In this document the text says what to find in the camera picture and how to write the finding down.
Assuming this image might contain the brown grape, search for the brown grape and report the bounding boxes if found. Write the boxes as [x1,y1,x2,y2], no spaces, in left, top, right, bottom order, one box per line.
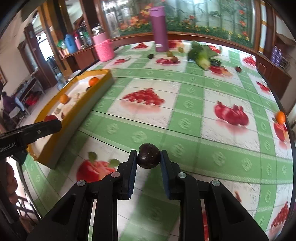
[171,56,178,63]

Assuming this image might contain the purple spray cans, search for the purple spray cans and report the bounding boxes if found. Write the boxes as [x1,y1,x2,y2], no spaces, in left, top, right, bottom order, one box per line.
[270,45,282,66]

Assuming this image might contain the dark plum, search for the dark plum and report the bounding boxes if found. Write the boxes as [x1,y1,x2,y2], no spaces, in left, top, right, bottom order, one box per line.
[137,143,161,169]

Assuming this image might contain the dark fruit far right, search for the dark fruit far right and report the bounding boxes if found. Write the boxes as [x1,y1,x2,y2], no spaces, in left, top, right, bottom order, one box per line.
[235,66,242,73]

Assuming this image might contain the person's left hand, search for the person's left hand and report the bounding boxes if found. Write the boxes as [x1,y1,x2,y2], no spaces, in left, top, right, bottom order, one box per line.
[6,163,18,204]

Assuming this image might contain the green leafy cabbage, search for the green leafy cabbage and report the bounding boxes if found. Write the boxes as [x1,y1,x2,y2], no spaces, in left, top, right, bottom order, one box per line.
[187,41,222,70]

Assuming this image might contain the small orange at edge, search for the small orange at edge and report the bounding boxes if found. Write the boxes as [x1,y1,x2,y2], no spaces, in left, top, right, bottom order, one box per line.
[275,111,286,125]

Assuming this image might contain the bright orange mandarin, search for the bright orange mandarin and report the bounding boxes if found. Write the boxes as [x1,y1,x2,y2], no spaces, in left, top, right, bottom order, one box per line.
[88,77,100,86]

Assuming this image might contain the green grape middle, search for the green grape middle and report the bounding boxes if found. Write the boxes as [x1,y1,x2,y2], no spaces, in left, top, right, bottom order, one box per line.
[166,51,173,57]

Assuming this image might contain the purple thermos bottle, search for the purple thermos bottle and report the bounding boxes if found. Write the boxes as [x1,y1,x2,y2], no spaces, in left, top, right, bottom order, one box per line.
[149,6,169,52]

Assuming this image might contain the pink water bottle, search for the pink water bottle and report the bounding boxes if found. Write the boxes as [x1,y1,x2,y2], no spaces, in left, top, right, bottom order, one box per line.
[74,36,82,50]

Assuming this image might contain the pink knit-sleeved jar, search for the pink knit-sleeved jar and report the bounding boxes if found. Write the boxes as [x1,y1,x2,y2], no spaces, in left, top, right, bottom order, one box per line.
[92,24,115,62]

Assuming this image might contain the dark orange mandarin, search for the dark orange mandarin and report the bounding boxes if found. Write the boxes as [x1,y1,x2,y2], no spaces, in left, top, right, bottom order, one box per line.
[59,94,70,104]

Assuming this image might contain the blue plastic jug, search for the blue plastic jug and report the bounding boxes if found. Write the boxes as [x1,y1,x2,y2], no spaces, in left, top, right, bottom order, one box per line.
[64,34,78,54]

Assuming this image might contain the yellow-rimmed white tray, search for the yellow-rimmed white tray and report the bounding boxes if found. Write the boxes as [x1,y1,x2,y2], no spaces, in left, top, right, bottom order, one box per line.
[28,69,114,169]

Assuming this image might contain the red tomato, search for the red tomato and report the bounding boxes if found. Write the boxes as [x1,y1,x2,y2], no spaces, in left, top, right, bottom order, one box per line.
[44,114,58,121]

